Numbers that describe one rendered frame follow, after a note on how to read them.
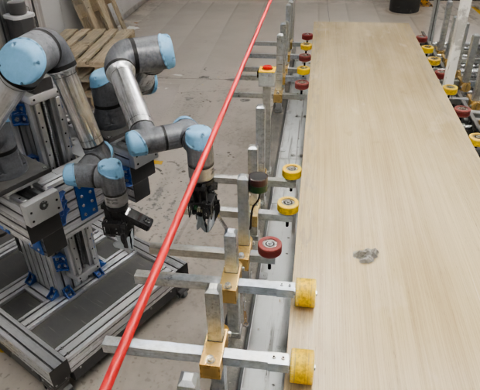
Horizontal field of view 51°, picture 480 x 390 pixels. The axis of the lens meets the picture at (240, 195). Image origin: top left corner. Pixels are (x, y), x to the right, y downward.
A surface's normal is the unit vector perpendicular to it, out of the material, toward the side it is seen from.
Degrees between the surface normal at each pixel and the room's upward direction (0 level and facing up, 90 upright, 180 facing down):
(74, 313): 0
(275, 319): 0
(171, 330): 0
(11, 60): 85
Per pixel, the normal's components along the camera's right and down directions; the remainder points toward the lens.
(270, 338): -0.02, -0.84
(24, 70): -0.07, 0.47
